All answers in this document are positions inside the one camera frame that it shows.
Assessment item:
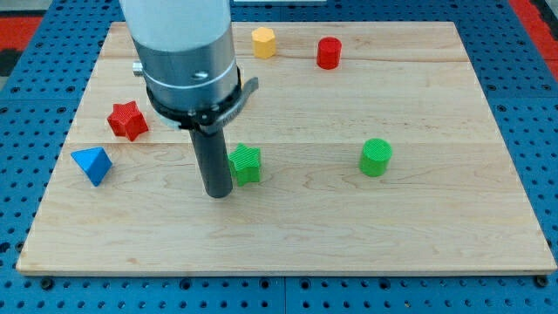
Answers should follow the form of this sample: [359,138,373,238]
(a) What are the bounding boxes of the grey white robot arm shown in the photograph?
[119,0,259,134]

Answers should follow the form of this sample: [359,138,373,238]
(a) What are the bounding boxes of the green star block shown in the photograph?
[228,143,262,187]

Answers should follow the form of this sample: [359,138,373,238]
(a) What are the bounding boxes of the red star block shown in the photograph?
[107,100,149,141]

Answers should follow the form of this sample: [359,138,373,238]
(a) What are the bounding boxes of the blue triangle block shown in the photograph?
[71,147,112,187]

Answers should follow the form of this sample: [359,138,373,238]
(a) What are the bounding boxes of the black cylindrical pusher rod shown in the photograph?
[190,130,233,198]

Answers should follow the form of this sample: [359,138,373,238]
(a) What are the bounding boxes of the green cylinder block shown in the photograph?
[358,138,392,177]

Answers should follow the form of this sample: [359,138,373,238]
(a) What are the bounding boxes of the light wooden board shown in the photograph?
[17,22,556,276]

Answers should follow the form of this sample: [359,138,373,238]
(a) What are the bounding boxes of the red cylinder block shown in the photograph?
[316,37,343,70]

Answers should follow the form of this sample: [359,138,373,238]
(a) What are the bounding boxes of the yellow hexagon block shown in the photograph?
[251,27,276,59]

